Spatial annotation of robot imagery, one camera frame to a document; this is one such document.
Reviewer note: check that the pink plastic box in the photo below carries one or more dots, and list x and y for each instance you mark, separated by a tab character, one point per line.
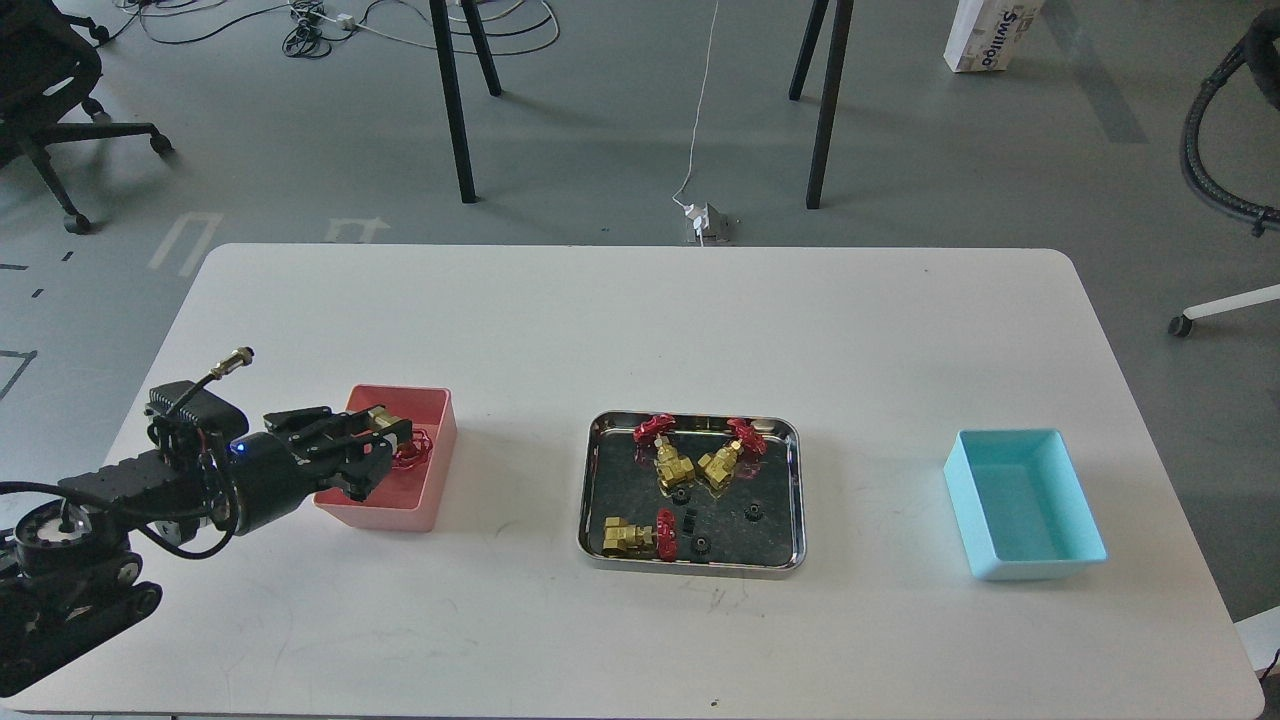
408	499

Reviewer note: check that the metal tray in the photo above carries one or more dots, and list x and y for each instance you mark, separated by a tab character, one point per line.
618	483

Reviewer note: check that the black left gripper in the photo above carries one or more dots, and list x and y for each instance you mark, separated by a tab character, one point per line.
301	452

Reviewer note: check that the brass valve red handle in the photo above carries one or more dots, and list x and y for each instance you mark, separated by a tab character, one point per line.
621	538
653	440
389	436
718	469

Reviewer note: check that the blue plastic box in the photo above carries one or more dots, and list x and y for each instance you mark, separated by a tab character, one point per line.
1019	506

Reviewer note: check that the black office chair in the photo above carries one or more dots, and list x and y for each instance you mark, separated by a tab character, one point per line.
50	65

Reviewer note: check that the white power adapter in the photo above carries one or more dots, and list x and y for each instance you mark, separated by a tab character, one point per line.
705	225

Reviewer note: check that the white chair base leg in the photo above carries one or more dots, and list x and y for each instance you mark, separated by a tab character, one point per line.
1182	324

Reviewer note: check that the black table leg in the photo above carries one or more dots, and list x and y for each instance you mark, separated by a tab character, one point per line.
835	64
482	48
808	46
452	100

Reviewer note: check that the white cardboard box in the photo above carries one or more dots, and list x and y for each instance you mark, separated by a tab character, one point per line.
985	34

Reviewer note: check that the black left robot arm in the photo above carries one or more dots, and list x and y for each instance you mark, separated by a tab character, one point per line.
71	580

